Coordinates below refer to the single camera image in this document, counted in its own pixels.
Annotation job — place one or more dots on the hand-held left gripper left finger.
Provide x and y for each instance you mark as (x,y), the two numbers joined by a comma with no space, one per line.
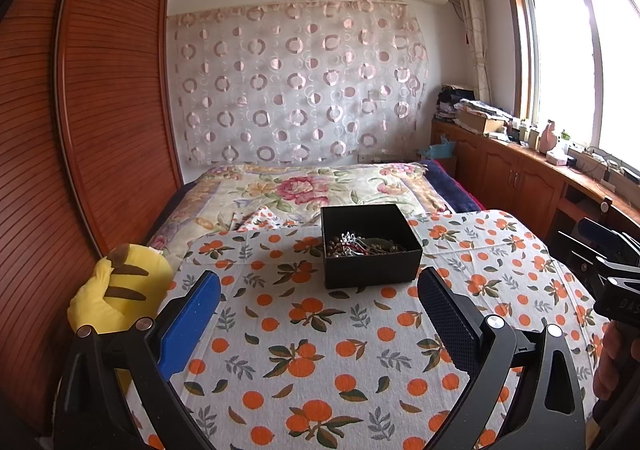
(192,325)

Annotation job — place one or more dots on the blue plastic bag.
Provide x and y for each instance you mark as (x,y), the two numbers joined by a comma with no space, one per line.
(440,149)

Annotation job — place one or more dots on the dark purple blanket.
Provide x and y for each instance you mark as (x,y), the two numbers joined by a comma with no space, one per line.
(457,192)

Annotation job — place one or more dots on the floral blanket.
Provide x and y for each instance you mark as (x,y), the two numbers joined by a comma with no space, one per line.
(280,190)

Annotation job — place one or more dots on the wooden side cabinet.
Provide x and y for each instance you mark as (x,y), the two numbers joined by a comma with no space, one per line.
(505,180)

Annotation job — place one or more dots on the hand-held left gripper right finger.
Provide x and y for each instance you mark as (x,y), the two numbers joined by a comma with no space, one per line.
(447,325)

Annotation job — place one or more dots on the pile of dark clothes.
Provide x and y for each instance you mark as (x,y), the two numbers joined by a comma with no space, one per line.
(452,99)

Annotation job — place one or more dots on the white tissue box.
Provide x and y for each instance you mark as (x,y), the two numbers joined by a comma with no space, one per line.
(559,157)

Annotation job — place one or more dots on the cardboard box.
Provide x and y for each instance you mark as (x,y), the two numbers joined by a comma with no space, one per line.
(480,122)

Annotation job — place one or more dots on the yellow striped plush toy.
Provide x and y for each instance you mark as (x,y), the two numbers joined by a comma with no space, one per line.
(125,300)

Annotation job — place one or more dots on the orange fruit print cloth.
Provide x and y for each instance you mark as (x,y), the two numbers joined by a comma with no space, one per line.
(310,345)

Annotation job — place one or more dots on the person's right hand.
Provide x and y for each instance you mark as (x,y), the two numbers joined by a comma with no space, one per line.
(606,370)

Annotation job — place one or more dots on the wooden frame window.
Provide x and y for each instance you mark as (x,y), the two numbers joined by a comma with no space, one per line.
(575,54)

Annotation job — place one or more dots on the circle pattern wall curtain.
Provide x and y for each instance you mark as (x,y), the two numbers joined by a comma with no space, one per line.
(300,79)

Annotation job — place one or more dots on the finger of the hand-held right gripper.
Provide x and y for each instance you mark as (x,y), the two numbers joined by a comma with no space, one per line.
(582,255)
(597,229)

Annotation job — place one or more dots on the black jewelry box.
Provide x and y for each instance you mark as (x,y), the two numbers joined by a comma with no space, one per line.
(370,270)

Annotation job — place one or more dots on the stack of papers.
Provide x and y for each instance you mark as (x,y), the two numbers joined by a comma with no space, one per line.
(485,107)

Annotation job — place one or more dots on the patterned window curtain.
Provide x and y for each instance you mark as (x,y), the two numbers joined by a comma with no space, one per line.
(475,29)

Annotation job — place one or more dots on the white power strip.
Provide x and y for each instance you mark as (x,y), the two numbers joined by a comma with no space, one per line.
(587,152)

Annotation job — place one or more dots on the pink figurine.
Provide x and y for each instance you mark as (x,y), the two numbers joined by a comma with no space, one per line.
(547,137)

